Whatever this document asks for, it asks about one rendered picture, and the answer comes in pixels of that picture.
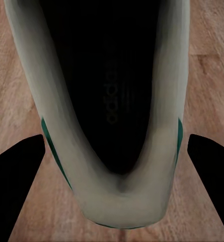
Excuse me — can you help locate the gym shoe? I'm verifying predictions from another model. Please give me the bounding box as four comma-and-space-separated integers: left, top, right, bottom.
4, 0, 190, 230

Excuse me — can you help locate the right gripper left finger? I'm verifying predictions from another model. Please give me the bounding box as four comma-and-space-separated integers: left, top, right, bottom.
0, 134, 45, 242

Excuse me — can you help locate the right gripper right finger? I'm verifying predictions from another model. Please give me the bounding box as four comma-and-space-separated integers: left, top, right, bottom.
187, 134, 224, 225

